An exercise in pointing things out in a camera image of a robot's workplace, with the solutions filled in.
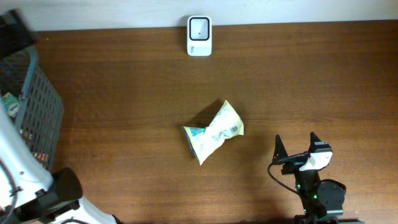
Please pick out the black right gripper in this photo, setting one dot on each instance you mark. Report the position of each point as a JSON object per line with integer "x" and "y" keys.
{"x": 280, "y": 152}

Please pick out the teal small drink carton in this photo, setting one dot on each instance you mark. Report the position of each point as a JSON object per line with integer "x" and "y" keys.
{"x": 11, "y": 104}

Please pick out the cream yellow snack bag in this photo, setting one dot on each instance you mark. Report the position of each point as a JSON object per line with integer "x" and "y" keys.
{"x": 226, "y": 124}

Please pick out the green orange juice carton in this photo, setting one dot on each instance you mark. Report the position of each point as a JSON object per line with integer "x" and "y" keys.
{"x": 33, "y": 142}

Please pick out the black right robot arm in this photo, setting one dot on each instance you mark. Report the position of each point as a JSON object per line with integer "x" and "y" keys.
{"x": 322, "y": 200}

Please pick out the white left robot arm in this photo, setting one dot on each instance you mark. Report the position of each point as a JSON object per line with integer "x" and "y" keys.
{"x": 30, "y": 193}

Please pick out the white barcode scanner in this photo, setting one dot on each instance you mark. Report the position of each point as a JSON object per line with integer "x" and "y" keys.
{"x": 199, "y": 36}

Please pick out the dark grey plastic basket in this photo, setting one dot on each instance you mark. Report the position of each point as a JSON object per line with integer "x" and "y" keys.
{"x": 41, "y": 107}

